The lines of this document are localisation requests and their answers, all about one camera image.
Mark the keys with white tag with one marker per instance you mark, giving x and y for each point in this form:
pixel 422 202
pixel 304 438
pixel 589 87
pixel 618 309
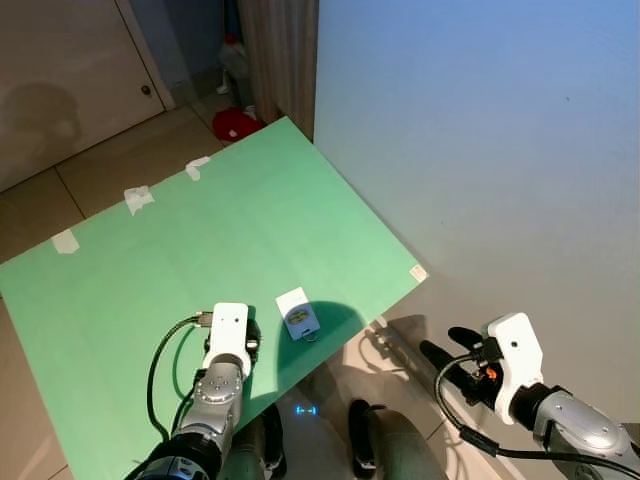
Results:
pixel 298 315

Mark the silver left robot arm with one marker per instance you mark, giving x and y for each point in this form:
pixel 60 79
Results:
pixel 215 395

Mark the white tape piece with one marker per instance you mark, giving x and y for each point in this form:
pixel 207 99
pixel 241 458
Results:
pixel 138 198
pixel 197 167
pixel 65 241
pixel 418 272

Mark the robot left leg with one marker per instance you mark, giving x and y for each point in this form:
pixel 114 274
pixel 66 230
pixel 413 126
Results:
pixel 250 445

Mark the green board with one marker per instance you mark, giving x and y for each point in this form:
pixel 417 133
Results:
pixel 150 260

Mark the red round object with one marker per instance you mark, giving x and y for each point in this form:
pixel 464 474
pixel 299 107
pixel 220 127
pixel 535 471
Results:
pixel 235 124

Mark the dark round door knob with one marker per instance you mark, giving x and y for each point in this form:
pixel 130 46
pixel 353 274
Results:
pixel 147 90

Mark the white plastic bottle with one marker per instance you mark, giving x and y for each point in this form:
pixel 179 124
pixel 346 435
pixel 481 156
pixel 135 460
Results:
pixel 236 65

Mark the brown wooden panel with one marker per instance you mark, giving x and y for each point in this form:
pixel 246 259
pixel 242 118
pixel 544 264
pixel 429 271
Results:
pixel 280 60

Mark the beige cabinet door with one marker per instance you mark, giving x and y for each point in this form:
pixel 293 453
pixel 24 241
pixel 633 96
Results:
pixel 70 60

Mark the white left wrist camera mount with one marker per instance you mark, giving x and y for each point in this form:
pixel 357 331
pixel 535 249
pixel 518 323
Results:
pixel 228 330

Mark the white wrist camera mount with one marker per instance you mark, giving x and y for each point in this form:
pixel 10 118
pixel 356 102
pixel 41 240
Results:
pixel 228 330
pixel 515 360

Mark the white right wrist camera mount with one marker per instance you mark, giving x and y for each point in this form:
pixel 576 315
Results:
pixel 515 360

